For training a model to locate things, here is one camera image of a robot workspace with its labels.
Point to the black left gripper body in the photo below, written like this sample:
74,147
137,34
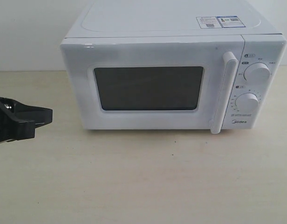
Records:
7,117

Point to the white warning label sticker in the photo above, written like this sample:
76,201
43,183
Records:
209,22

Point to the blue energy label sticker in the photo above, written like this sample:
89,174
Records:
230,22

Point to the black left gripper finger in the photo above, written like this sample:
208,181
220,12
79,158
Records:
22,131
40,115

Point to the upper white power knob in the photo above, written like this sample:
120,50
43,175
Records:
257,73

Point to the lower white timer knob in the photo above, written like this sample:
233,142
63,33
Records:
247,102

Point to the white Midea microwave body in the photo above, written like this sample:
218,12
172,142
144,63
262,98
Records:
177,18

